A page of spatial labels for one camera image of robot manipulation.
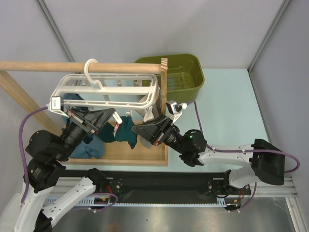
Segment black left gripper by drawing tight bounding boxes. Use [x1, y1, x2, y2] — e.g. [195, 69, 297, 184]
[56, 105, 117, 160]

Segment green christmas reindeer sock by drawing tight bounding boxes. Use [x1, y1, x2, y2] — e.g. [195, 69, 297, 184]
[97, 123, 116, 143]

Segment blue sock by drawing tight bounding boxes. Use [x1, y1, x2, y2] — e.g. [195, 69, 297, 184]
[63, 93, 105, 159]

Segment dark green socks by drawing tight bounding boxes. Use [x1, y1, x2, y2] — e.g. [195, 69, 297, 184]
[113, 116, 137, 149]

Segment white plastic clip hanger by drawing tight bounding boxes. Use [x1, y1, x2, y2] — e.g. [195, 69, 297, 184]
[51, 59, 159, 115]

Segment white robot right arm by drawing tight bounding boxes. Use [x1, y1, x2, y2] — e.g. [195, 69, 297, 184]
[131, 116, 285, 194]

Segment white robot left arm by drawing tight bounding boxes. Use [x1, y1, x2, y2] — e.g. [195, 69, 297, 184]
[0, 108, 118, 232]

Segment grey beige sock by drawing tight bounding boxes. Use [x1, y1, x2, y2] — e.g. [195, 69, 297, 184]
[135, 88, 162, 149]

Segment olive green plastic bin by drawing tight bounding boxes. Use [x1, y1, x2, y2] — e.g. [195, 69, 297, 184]
[135, 54, 205, 103]

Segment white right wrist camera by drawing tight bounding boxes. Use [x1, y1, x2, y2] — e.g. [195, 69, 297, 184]
[166, 101, 187, 123]

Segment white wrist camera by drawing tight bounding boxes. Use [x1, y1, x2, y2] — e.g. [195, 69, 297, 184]
[47, 96, 69, 118]
[166, 101, 187, 123]

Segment wooden rack frame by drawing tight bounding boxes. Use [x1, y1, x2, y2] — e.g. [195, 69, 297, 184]
[0, 58, 168, 166]

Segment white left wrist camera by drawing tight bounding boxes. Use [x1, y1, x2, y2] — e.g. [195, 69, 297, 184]
[47, 96, 69, 118]

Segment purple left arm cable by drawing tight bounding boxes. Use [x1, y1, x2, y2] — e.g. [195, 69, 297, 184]
[18, 106, 50, 203]

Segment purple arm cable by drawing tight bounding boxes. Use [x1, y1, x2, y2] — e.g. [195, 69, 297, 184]
[187, 100, 300, 174]
[18, 106, 50, 203]

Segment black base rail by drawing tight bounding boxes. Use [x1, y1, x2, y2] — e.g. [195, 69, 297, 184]
[57, 170, 296, 212]

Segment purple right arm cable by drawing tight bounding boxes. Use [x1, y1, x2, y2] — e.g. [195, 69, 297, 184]
[187, 100, 300, 174]

